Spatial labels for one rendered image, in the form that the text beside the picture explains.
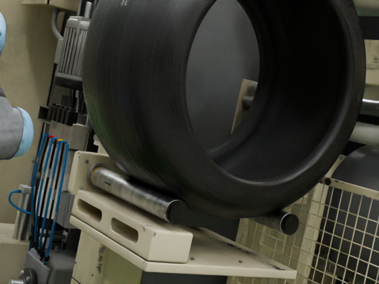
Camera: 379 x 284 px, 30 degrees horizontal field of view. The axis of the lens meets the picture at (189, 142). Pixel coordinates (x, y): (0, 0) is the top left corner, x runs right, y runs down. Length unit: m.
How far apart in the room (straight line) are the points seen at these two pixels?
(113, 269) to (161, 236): 0.43
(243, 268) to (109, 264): 0.40
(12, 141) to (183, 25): 0.36
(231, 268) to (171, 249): 0.15
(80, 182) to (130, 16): 0.46
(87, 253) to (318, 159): 0.62
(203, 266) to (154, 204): 0.15
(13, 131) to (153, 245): 0.32
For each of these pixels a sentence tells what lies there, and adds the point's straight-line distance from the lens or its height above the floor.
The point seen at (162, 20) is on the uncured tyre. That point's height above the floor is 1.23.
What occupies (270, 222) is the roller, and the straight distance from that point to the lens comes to 1.49.
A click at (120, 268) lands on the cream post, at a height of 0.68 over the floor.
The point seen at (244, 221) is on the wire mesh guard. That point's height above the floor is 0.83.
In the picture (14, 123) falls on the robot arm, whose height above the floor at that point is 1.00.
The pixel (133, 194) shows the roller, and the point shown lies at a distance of 1.41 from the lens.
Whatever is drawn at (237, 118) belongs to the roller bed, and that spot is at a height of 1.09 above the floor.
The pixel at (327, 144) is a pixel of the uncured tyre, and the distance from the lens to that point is 1.47.
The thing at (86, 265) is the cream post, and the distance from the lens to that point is 1.74.
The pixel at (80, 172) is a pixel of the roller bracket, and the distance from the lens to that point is 1.58.
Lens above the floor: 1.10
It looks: 3 degrees down
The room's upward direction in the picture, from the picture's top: 12 degrees clockwise
